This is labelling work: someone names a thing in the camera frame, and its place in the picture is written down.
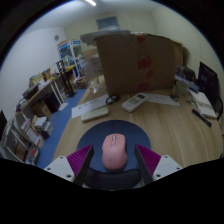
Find blue framed display cabinet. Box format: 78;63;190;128
56;39;85;80

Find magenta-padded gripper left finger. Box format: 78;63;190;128
43;143;95;187

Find cluttered shelf unit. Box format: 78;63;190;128
0;109;54;167

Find white open book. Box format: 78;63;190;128
188;89;218;120

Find black office chair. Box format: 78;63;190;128
197;61;224;113

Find black pen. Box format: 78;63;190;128
191;108;213;128

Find frosted window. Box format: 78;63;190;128
96;15;120;31

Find black coiled cable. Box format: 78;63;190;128
105;93;121;106

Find cluttered side desk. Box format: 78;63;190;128
14;64;79;118

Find clear plastic jar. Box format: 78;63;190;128
81;57;102;95

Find pink computer mouse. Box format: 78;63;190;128
101;133;128;171

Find white printed paper sheet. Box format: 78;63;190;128
71;94;110;120

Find large brown cardboard box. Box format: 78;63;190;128
94;31;185;98

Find white slim remote control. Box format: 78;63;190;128
80;106;110;123

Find round dark blue mouse pad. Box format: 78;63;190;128
76;119;152;191

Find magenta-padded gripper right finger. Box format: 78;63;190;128
134;143;184;186

